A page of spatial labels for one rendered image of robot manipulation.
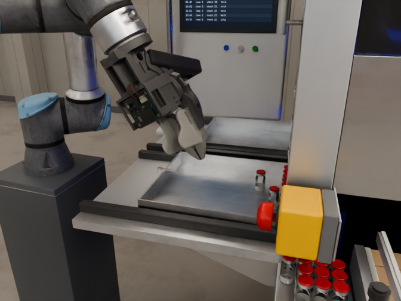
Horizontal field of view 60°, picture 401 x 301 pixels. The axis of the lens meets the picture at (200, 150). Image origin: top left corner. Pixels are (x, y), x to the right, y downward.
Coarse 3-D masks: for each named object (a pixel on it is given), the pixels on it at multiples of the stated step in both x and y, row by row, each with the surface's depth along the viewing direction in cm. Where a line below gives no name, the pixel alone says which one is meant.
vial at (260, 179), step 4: (256, 176) 78; (260, 176) 77; (264, 176) 78; (256, 180) 78; (260, 180) 77; (264, 180) 78; (256, 184) 78; (260, 184) 78; (264, 184) 78; (256, 188) 79; (260, 188) 78; (264, 188) 79
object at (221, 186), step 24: (192, 168) 90; (216, 168) 90; (240, 168) 89; (264, 168) 87; (144, 192) 71; (168, 192) 78; (192, 192) 78; (216, 192) 78; (240, 192) 78; (264, 192) 78; (216, 216) 65; (240, 216) 64
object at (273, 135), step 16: (208, 128) 112; (224, 128) 119; (240, 128) 119; (256, 128) 119; (272, 128) 118; (288, 128) 116; (208, 144) 98; (224, 144) 97; (240, 144) 106; (256, 144) 106; (272, 144) 106; (288, 144) 106
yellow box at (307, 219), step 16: (288, 192) 48; (304, 192) 48; (320, 192) 48; (288, 208) 44; (304, 208) 44; (320, 208) 44; (336, 208) 44; (288, 224) 44; (304, 224) 44; (320, 224) 43; (336, 224) 42; (288, 240) 45; (304, 240) 44; (320, 240) 44; (304, 256) 45; (320, 256) 45
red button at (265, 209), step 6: (264, 204) 48; (270, 204) 48; (258, 210) 48; (264, 210) 47; (270, 210) 47; (258, 216) 47; (264, 216) 47; (270, 216) 47; (258, 222) 47; (264, 222) 47; (270, 222) 47; (264, 228) 47; (270, 228) 47
